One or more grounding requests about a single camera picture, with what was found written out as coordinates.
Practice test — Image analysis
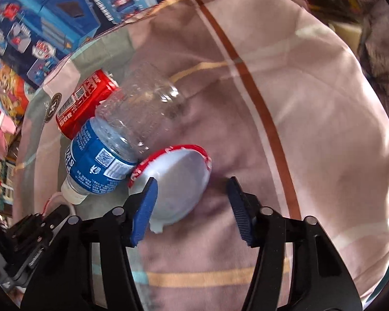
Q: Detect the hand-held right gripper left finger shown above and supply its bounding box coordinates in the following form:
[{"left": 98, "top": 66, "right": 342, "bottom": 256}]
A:
[{"left": 21, "top": 178, "right": 159, "bottom": 311}]

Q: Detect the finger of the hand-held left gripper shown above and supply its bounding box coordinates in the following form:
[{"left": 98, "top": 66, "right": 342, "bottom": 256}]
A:
[{"left": 6, "top": 205, "right": 72, "bottom": 245}]

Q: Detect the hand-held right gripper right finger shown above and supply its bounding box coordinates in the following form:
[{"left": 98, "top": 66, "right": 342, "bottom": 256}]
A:
[{"left": 226, "top": 176, "right": 364, "bottom": 311}]

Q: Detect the clear plastic bottle blue label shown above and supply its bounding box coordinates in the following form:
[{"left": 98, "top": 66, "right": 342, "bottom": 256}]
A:
[{"left": 61, "top": 61, "right": 182, "bottom": 205}]

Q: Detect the pink plaid blanket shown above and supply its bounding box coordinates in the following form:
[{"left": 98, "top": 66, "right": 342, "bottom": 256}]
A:
[{"left": 11, "top": 0, "right": 389, "bottom": 311}]

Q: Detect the red drink can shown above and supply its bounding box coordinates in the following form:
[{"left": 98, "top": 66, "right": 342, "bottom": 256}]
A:
[{"left": 56, "top": 69, "right": 120, "bottom": 140}]

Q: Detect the colourful cartoon toy box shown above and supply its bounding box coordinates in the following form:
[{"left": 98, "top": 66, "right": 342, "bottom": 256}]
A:
[{"left": 0, "top": 47, "right": 37, "bottom": 112}]

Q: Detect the large blue toy box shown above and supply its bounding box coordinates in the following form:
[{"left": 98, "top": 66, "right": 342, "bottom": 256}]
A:
[{"left": 0, "top": 0, "right": 102, "bottom": 86}]

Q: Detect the pale yellow foam block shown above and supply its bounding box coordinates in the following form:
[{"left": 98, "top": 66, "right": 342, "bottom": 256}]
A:
[{"left": 327, "top": 19, "right": 365, "bottom": 51}]

